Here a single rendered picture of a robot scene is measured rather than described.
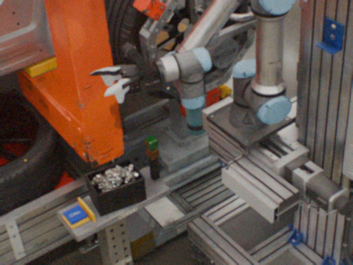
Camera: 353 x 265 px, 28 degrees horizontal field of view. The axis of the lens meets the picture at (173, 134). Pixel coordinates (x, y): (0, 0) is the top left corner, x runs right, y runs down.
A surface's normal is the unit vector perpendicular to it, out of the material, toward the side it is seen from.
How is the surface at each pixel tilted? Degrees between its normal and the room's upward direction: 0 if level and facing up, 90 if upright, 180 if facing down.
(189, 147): 0
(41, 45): 90
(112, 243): 90
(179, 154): 0
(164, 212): 0
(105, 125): 90
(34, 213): 90
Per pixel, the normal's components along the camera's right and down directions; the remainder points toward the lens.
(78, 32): 0.56, 0.49
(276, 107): 0.38, 0.66
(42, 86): -0.07, -0.77
